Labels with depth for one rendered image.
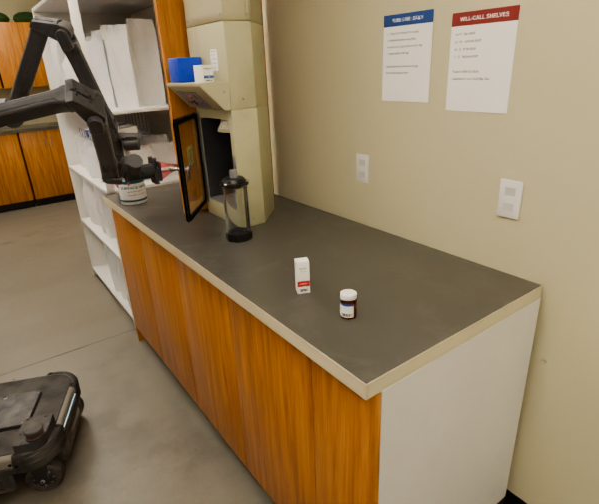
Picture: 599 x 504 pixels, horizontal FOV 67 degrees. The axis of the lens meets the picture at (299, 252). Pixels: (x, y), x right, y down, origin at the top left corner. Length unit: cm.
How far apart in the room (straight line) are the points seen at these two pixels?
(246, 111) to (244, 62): 17
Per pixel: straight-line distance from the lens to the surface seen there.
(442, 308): 128
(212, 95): 177
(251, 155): 186
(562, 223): 145
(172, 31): 212
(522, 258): 153
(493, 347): 137
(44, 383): 250
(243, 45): 184
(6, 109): 156
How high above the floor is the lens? 156
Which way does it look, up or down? 22 degrees down
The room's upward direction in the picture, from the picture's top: 3 degrees counter-clockwise
